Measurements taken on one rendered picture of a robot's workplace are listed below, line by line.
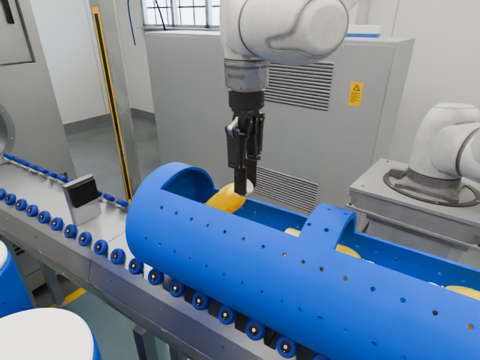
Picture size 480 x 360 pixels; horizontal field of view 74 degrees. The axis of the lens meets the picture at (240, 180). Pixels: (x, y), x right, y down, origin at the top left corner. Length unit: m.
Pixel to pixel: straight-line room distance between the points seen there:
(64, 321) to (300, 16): 0.68
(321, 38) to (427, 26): 2.87
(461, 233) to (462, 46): 2.37
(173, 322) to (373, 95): 1.69
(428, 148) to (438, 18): 2.27
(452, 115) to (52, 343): 1.11
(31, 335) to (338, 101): 1.93
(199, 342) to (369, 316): 0.46
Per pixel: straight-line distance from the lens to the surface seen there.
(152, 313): 0.96
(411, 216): 1.08
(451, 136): 1.08
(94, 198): 1.22
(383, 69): 2.08
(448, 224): 1.07
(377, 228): 1.18
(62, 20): 5.39
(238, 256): 0.61
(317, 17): 0.45
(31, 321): 0.80
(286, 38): 0.46
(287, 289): 0.59
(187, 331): 0.89
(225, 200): 0.76
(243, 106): 0.65
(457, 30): 3.29
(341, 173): 2.31
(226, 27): 0.62
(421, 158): 1.14
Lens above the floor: 1.57
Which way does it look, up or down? 27 degrees down
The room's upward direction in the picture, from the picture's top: straight up
